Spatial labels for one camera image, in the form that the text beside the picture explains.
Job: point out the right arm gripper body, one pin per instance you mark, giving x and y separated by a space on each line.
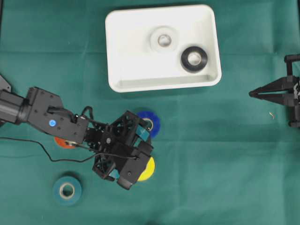
294 120

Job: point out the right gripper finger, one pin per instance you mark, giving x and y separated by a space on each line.
282 99
284 83

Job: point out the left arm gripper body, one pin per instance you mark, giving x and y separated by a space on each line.
100 139

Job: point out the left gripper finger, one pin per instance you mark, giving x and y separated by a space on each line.
129 127
105 168

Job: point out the red tape roll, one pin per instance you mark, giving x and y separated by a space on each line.
64 143

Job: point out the yellow tape roll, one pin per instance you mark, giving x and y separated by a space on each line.
149 170

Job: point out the black tape roll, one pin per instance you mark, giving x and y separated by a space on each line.
194 59

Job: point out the white tape roll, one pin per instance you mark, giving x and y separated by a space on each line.
164 39

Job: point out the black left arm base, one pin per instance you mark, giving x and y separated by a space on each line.
4 85

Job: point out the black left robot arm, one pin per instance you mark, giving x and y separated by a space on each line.
45 112

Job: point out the blue tape roll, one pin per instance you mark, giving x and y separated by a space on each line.
153 124

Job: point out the teal tape roll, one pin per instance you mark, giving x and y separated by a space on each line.
67 200

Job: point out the white rectangular plastic tray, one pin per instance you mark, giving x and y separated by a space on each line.
133 65

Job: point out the green table cloth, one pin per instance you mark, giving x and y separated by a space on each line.
221 159

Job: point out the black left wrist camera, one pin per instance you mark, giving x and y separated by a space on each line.
130 162

